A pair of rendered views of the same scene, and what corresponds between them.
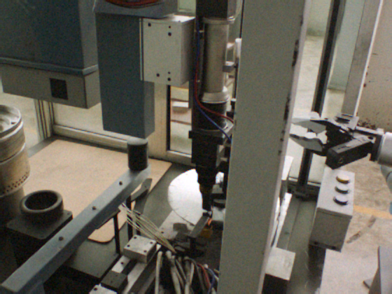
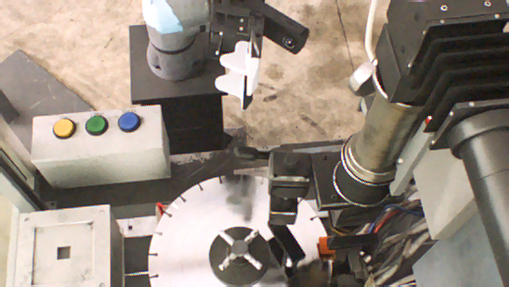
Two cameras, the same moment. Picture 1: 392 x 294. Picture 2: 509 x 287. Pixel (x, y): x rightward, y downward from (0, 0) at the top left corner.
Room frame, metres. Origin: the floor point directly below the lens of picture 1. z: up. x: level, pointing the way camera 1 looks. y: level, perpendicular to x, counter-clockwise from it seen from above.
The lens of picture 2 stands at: (1.07, 0.17, 1.90)
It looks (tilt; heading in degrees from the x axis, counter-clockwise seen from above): 64 degrees down; 247
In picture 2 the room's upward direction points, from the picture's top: 4 degrees counter-clockwise
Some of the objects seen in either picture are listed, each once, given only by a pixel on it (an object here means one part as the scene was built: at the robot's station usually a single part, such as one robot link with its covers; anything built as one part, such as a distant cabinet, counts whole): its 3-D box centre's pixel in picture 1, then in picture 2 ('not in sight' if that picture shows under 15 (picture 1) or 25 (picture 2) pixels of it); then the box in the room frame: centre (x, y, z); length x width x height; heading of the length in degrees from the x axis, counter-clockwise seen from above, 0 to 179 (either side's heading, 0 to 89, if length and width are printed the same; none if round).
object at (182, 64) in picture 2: not in sight; (174, 44); (0.82, -0.71, 0.80); 0.15 x 0.15 x 0.10
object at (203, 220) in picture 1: (199, 235); (346, 246); (0.76, -0.02, 0.95); 0.10 x 0.03 x 0.07; 159
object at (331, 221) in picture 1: (332, 206); (104, 148); (1.09, -0.49, 0.82); 0.28 x 0.11 x 0.15; 159
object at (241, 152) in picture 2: not in sight; (262, 164); (0.89, -0.13, 1.21); 0.08 x 0.06 x 0.03; 159
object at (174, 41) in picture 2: not in sight; (172, 12); (0.81, -0.70, 0.91); 0.13 x 0.12 x 0.14; 170
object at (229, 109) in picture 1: (230, 137); (286, 189); (0.87, -0.09, 1.17); 0.06 x 0.05 x 0.20; 150
